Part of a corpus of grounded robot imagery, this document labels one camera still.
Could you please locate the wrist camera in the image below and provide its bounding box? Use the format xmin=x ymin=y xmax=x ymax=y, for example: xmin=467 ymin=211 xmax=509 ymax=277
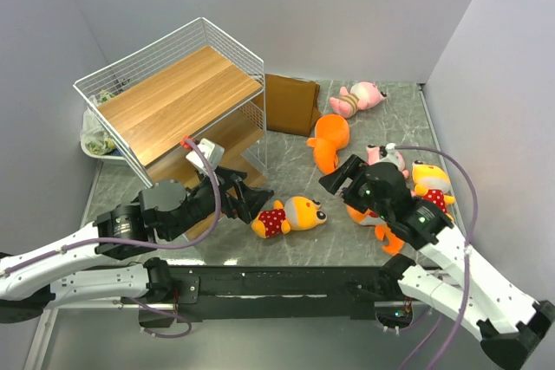
xmin=377 ymin=143 xmax=405 ymax=171
xmin=180 ymin=137 xmax=225 ymax=174

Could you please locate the pink striped plush far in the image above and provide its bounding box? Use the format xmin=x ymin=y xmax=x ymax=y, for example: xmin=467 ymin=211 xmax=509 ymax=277
xmin=330 ymin=81 xmax=387 ymax=119

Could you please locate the large orange shark plush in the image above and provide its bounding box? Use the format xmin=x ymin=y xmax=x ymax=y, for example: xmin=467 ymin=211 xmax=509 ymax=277
xmin=306 ymin=114 xmax=350 ymax=175

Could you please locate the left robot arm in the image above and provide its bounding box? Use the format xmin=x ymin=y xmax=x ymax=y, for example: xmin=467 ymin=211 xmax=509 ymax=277
xmin=1 ymin=167 xmax=274 ymax=323

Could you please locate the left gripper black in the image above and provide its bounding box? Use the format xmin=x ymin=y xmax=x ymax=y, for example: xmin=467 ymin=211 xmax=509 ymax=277
xmin=165 ymin=165 xmax=274 ymax=240

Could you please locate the brown folded cloth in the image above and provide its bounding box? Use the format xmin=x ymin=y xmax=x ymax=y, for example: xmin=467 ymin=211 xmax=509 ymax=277
xmin=265 ymin=75 xmax=321 ymax=137

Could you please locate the pink striped plush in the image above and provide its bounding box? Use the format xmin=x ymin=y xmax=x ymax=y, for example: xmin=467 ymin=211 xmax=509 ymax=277
xmin=366 ymin=143 xmax=409 ymax=179
xmin=330 ymin=81 xmax=387 ymax=119

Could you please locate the yellow plush polka-dot dress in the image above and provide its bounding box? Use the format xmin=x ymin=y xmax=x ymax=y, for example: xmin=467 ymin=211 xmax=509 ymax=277
xmin=251 ymin=196 xmax=327 ymax=239

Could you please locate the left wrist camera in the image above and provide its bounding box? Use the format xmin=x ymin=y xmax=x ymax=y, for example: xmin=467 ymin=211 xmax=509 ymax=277
xmin=180 ymin=137 xmax=225 ymax=174

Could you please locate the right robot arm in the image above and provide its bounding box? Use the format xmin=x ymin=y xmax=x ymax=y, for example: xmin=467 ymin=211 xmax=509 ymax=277
xmin=319 ymin=155 xmax=554 ymax=369

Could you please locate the white wire wooden shelf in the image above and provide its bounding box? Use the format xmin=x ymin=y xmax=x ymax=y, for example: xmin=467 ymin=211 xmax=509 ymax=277
xmin=72 ymin=16 xmax=268 ymax=243

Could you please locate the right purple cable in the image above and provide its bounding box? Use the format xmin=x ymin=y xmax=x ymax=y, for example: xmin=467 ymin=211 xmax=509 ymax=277
xmin=394 ymin=145 xmax=480 ymax=370

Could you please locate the orange shark plush small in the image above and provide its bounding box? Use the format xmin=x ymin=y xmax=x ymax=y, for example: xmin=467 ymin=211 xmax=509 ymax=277
xmin=346 ymin=205 xmax=405 ymax=256

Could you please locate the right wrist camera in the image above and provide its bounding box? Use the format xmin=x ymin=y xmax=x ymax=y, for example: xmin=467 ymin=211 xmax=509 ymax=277
xmin=377 ymin=143 xmax=405 ymax=171

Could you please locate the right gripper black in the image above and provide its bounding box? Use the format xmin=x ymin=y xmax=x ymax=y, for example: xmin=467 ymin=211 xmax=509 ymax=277
xmin=318 ymin=153 xmax=390 ymax=219

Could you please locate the yellow plush red dress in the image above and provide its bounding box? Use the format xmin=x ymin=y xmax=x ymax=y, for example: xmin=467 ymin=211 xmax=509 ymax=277
xmin=412 ymin=160 xmax=455 ymax=218

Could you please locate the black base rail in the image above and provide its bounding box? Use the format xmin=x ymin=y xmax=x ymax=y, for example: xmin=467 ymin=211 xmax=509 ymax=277
xmin=139 ymin=262 xmax=406 ymax=322

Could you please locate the pink striped plush near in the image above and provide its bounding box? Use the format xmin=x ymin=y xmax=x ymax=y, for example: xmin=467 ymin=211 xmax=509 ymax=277
xmin=366 ymin=143 xmax=409 ymax=179

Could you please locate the white basin with bag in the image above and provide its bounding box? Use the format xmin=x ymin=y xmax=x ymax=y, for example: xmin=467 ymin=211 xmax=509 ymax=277
xmin=80 ymin=108 xmax=126 ymax=164

